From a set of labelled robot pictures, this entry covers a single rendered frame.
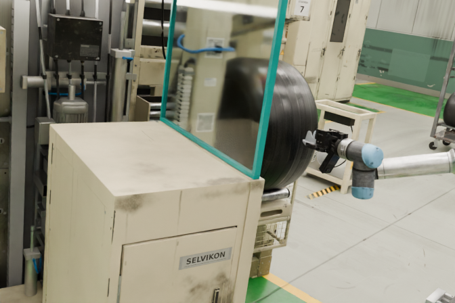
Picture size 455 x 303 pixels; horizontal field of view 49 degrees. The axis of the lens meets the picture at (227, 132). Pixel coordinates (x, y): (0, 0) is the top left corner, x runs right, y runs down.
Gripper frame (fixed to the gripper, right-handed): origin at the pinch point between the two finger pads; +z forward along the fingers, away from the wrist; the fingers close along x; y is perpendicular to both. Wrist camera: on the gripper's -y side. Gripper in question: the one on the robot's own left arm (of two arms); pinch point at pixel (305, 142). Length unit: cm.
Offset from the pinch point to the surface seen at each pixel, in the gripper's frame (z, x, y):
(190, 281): -44, 74, -23
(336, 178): 193, -228, -84
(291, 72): 14.5, -1.7, 26.4
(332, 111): 202, -221, -18
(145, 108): 63, 39, 4
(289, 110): 3.1, 7.2, 12.2
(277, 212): 18.4, -5.7, -35.3
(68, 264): -12, 95, -28
